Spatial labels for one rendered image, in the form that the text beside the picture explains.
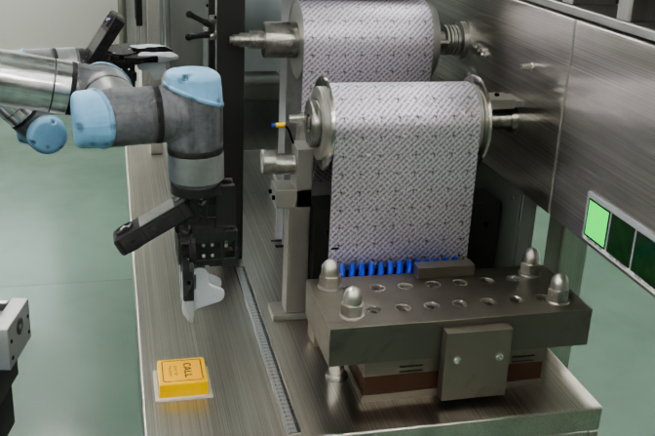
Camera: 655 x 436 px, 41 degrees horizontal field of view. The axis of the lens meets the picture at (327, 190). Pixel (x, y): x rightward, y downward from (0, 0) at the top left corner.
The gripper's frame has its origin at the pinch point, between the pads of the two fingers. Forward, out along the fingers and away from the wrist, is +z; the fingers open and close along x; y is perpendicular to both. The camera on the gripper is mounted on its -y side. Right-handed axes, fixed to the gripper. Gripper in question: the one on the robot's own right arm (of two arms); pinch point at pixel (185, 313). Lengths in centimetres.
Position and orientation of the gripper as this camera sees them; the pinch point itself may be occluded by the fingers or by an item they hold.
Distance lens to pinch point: 128.9
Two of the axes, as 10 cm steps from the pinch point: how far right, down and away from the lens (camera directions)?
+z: -0.2, 9.4, 3.4
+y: 9.7, -0.6, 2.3
